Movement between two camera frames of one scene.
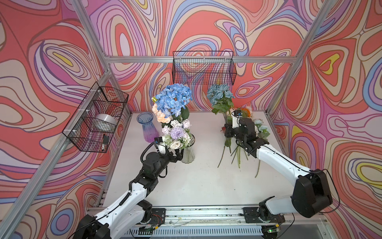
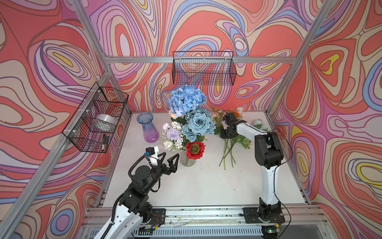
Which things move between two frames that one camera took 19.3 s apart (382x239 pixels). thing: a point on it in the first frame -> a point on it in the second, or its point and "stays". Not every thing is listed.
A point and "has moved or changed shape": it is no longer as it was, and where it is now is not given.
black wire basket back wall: (203, 67) stays
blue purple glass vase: (149, 132) stays
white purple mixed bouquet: (177, 135) stays
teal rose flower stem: (221, 96) -> (198, 122)
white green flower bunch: (262, 131) -> (218, 116)
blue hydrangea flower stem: (174, 101) has moved or changed shape
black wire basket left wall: (101, 112) stays
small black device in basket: (105, 139) stays
